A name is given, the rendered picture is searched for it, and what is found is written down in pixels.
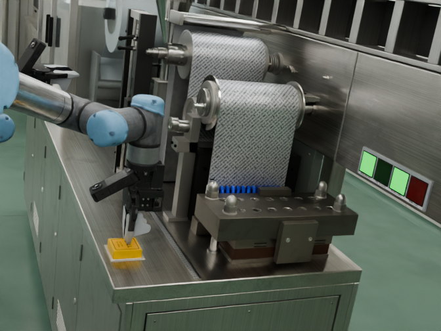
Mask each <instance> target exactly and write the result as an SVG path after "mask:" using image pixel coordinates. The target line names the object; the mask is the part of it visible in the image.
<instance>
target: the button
mask: <svg viewBox="0 0 441 331"><path fill-rule="evenodd" d="M108 249H109V251H110V254H111V256H112V258H113V259H130V258H141V257H142V249H141V247H140V245H139V244H138V242H137V240H136V238H133V239H132V241H131V243H130V245H127V243H126V241H125V239H124V238H109V239H108Z"/></svg>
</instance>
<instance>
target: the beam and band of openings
mask: <svg viewBox="0 0 441 331"><path fill-rule="evenodd" d="M430 5H436V6H441V0H395V1H391V0H205V5H204V9H207V10H210V11H215V12H219V13H222V14H226V15H229V16H233V17H236V18H241V19H244V20H252V21H257V22H268V23H274V24H280V25H281V26H285V27H286V29H285V30H286V31H287V32H291V33H296V34H299V35H303V36H307V37H311V38H314V39H318V40H321V41H325V42H328V43H332V44H336V45H340V46H343V47H347V48H350V49H354V50H357V51H362V52H365V53H369V54H372V55H376V56H381V57H383V58H388V59H391V60H395V61H398V62H403V63H405V64H410V65H413V66H417V67H420V68H424V69H428V70H432V71H435V72H439V73H441V7H436V6H430ZM346 38H349V39H346ZM378 46H382V47H385V48H382V47H378ZM417 55H419V56H417ZM420 56H423V57H427V58H423V57H420Z"/></svg>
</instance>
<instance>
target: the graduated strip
mask: <svg viewBox="0 0 441 331"><path fill-rule="evenodd" d="M149 213H150V215H151V216H152V217H153V219H154V221H155V222H156V223H157V225H158V227H159V228H160V230H161V231H162V233H163V234H164V236H165V237H166V239H167V240H168V242H169V243H170V245H171V246H172V248H173V249H174V251H175V252H176V254H177V255H178V257H179V258H180V260H181V261H182V263H183V264H184V266H185V267H186V269H187V270H188V272H189V273H190V275H191V276H192V278H193V279H202V277H201V276H200V274H199V273H198V272H197V270H196V268H195V267H194V266H193V265H192V263H191V261H190V260H189V259H188V257H187V256H186V254H185V253H184V251H183V250H182V248H181V247H180V246H179V244H178V242H177V241H176V240H175V238H174V237H173V235H172V234H171V233H170V231H169V229H168V228H167V227H166V226H165V224H164V222H163V221H162V220H161V218H160V217H159V215H158V214H157V212H152V211H149Z"/></svg>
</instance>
